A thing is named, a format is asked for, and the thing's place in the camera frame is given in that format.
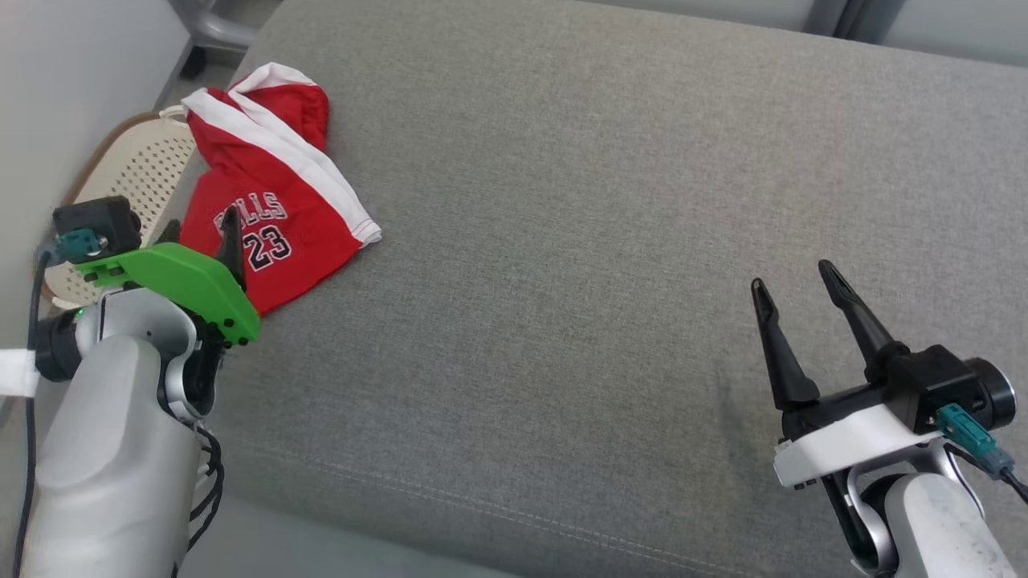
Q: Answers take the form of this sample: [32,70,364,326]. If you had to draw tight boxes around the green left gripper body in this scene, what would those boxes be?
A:
[74,242,263,420]

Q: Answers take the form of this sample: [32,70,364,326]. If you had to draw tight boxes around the grey metal frame rail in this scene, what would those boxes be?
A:
[167,0,284,80]

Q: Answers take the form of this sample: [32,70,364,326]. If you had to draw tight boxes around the thin black arm cable loop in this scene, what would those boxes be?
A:
[171,417,228,578]

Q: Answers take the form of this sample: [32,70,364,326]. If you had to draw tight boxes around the red basketball shorts white stripe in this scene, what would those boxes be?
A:
[178,63,384,316]

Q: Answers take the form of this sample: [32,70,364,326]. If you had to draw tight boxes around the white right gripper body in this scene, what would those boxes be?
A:
[773,377,942,576]

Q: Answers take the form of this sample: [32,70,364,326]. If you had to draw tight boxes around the grey metal posts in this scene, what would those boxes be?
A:
[803,0,905,46]

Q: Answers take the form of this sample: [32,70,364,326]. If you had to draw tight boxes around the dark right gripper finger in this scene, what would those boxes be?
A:
[817,259,910,384]
[750,277,822,413]

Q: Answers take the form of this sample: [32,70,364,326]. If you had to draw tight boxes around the beige perforated laundry basket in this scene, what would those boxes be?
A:
[44,104,198,311]

